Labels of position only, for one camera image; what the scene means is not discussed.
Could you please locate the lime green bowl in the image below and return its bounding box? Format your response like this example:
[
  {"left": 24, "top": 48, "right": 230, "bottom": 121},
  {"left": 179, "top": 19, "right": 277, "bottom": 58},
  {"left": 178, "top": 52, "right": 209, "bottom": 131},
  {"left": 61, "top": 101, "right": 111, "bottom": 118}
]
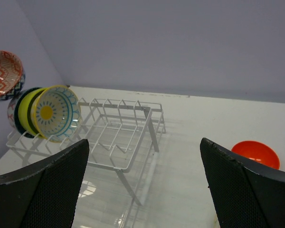
[{"left": 15, "top": 87, "right": 45, "bottom": 138}]

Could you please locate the white wire dish rack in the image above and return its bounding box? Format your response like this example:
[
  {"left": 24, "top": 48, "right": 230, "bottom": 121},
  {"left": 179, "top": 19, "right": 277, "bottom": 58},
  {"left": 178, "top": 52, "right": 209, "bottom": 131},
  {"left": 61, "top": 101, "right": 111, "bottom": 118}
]
[{"left": 6, "top": 96, "right": 167, "bottom": 228}]

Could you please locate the blue zigzag bowl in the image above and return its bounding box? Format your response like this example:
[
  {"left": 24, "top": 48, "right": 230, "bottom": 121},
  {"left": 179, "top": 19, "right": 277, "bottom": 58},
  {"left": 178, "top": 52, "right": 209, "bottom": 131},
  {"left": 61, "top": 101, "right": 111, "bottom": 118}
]
[{"left": 0, "top": 50, "right": 26, "bottom": 102}]

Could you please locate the yellow bowl with blue pattern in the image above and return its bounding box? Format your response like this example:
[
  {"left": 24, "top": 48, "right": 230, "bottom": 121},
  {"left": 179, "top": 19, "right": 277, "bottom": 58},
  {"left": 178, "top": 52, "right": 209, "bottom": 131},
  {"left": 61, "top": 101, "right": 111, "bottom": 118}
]
[{"left": 30, "top": 85, "right": 82, "bottom": 143}]

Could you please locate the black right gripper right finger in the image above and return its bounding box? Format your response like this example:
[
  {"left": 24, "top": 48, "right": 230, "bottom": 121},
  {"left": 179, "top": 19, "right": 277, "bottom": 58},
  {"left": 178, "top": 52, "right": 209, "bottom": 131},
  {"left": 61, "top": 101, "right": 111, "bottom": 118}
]
[{"left": 199, "top": 138, "right": 285, "bottom": 228}]

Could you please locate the orange plastic bowl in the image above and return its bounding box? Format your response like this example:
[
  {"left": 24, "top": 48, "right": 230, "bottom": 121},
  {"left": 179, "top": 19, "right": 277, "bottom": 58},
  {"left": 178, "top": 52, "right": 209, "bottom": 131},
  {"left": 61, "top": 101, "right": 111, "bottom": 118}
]
[{"left": 231, "top": 141, "right": 280, "bottom": 170}]

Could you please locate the white bowl with red diamonds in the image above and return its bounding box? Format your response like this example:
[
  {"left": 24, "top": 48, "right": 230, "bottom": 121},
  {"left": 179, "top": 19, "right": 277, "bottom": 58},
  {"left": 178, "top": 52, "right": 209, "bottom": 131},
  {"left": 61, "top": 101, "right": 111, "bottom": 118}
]
[{"left": 7, "top": 96, "right": 19, "bottom": 129}]

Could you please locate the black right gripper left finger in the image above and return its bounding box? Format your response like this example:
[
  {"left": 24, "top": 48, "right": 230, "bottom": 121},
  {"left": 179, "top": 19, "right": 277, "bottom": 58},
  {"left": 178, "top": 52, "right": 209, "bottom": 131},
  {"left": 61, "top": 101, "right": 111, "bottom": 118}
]
[{"left": 0, "top": 139, "right": 89, "bottom": 228}]

